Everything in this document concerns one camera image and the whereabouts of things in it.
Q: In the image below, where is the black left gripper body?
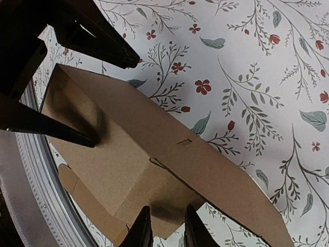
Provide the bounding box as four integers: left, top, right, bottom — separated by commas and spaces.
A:
1, 1, 77, 100

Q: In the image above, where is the floral patterned table mat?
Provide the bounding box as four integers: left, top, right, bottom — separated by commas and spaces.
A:
32, 1, 328, 246

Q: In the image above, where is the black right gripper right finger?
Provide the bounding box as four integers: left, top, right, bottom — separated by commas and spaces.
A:
184, 205, 220, 247

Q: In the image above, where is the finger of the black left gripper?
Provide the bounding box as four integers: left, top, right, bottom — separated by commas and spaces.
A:
1, 94, 96, 148
46, 1, 140, 69

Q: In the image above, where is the brown cardboard box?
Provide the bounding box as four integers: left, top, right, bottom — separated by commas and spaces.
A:
42, 64, 293, 246

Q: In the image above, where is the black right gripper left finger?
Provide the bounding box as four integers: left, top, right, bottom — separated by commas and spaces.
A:
119, 206, 154, 247

